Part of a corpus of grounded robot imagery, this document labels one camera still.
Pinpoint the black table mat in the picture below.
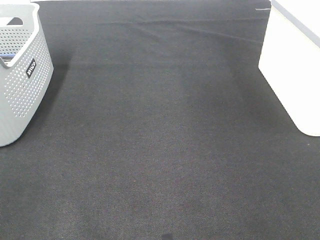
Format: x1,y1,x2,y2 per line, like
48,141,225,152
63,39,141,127
0,0,320,240

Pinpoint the cream white storage box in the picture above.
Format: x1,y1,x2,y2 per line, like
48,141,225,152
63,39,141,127
258,0,320,137

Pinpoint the grey perforated laundry basket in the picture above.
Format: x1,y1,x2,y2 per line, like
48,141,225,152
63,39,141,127
0,0,54,147

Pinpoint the blue towel in basket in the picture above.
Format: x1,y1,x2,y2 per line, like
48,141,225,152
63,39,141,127
0,54,15,59

